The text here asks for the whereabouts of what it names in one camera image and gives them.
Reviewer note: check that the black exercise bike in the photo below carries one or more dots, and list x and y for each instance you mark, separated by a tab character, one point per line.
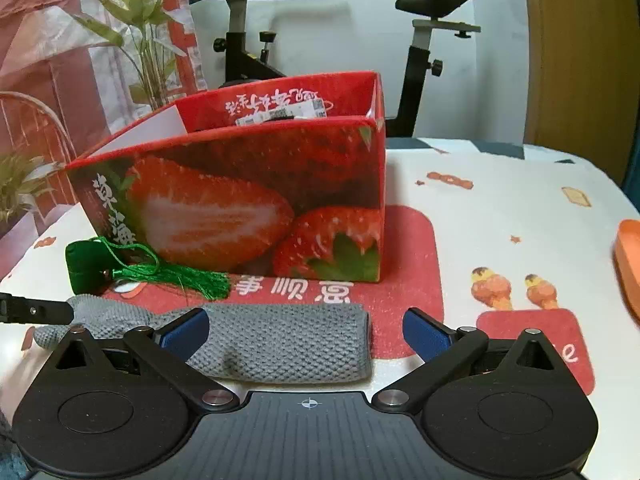
417	85

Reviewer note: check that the orange object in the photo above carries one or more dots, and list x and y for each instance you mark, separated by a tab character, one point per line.
630	270

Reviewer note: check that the grey knitted towel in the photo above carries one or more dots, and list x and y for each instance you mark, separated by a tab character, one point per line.
280	341

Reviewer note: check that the red and white curtain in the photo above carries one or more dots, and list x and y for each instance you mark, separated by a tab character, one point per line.
40	35

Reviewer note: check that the white face mask packet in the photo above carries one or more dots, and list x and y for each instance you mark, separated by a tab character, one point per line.
282	112

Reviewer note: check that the green bamboo plant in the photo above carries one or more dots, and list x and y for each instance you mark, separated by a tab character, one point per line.
150	65

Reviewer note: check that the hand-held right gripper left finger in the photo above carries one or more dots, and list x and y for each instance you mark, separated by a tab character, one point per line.
187	331

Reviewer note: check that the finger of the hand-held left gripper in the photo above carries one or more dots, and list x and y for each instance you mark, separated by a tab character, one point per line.
35	310

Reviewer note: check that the wooden door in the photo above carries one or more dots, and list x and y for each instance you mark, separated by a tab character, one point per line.
575	60

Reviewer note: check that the red strawberry print box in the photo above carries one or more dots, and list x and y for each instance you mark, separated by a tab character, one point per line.
225	210

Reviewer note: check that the green tasselled sachet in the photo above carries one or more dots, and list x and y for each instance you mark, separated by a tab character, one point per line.
85	266

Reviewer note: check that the small leafy plant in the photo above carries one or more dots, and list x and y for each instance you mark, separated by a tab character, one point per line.
20	185

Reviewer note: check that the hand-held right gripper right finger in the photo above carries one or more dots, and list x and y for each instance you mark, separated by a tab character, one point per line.
425	335

